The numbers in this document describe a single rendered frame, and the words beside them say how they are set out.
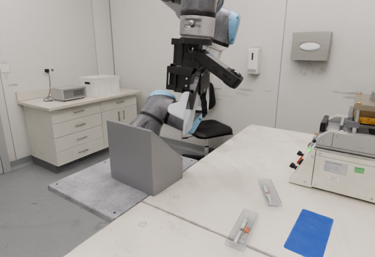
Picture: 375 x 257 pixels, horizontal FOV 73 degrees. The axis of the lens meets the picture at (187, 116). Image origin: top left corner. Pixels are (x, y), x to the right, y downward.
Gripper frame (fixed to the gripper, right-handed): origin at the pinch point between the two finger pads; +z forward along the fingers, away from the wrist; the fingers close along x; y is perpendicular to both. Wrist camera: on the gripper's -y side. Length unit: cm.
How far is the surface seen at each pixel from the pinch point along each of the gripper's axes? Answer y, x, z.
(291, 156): -30, -80, 36
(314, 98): -54, -210, 25
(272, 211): -22, -28, 36
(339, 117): -46, -75, 10
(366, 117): -50, -52, 3
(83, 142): 178, -162, 100
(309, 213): -34, -31, 35
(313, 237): -34, -19, 35
